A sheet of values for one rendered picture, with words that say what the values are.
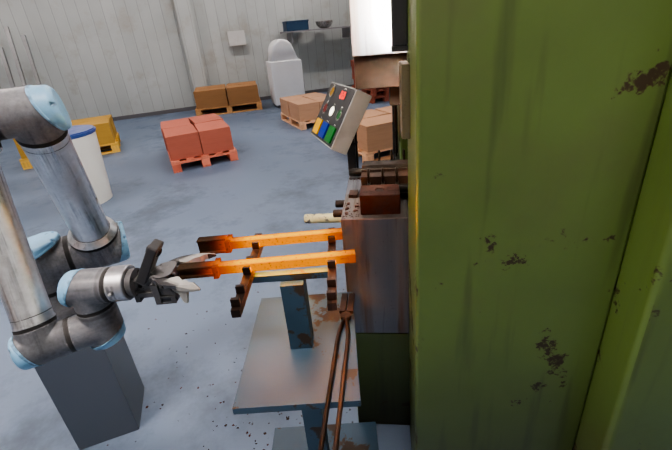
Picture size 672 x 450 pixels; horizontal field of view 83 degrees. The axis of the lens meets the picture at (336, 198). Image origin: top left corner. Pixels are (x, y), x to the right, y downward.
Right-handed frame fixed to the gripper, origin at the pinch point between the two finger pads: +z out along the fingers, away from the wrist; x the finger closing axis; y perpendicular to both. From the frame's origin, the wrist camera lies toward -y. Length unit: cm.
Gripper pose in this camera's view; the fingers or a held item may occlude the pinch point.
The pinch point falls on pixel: (208, 268)
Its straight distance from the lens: 102.6
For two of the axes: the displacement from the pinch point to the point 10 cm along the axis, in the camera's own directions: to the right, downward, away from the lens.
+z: 10.0, -0.9, 0.0
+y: 0.8, 9.1, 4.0
